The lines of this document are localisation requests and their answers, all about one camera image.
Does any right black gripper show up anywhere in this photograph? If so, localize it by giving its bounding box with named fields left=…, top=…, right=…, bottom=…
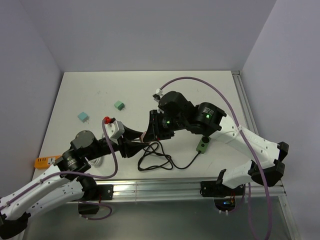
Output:
left=143, top=109, right=186, bottom=142

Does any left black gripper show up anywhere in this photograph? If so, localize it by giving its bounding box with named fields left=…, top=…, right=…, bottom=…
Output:
left=85, top=124, right=149, bottom=161

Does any light blue plug adapter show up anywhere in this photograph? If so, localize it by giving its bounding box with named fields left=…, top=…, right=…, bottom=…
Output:
left=77, top=112, right=90, bottom=124

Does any pink plug adapter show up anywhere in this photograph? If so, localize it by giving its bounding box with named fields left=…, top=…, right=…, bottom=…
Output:
left=139, top=131, right=147, bottom=143

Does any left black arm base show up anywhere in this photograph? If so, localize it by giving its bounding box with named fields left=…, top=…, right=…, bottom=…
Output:
left=77, top=184, right=114, bottom=217

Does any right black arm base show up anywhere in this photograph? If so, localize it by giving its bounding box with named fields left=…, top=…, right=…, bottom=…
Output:
left=199, top=180, right=246, bottom=215

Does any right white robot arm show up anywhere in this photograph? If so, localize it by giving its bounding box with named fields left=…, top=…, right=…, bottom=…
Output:
left=142, top=91, right=289, bottom=195

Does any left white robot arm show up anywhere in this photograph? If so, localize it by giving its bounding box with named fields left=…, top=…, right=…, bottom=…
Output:
left=0, top=127, right=147, bottom=240

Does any green plug adapter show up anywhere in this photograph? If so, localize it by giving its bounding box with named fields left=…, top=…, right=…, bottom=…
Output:
left=114, top=100, right=125, bottom=111

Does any green power strip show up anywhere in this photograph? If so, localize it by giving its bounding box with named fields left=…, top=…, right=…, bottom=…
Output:
left=196, top=136, right=211, bottom=154

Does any orange power strip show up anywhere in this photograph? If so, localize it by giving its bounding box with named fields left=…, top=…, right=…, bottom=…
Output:
left=34, top=155, right=61, bottom=170

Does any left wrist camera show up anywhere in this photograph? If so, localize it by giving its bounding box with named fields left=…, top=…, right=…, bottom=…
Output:
left=102, top=116, right=125, bottom=143

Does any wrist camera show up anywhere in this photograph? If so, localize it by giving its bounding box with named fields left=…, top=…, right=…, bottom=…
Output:
left=102, top=116, right=125, bottom=143
left=152, top=88, right=163, bottom=103

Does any black power cord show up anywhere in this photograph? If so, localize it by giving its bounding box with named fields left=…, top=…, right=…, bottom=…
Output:
left=137, top=141, right=201, bottom=172

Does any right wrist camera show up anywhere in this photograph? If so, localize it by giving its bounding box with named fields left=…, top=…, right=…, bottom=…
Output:
left=152, top=88, right=163, bottom=103

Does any aluminium mounting rail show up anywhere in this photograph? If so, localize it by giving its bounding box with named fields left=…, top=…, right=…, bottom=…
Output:
left=53, top=177, right=286, bottom=203

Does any aluminium side frame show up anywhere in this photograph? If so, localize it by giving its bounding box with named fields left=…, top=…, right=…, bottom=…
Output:
left=231, top=70, right=301, bottom=240

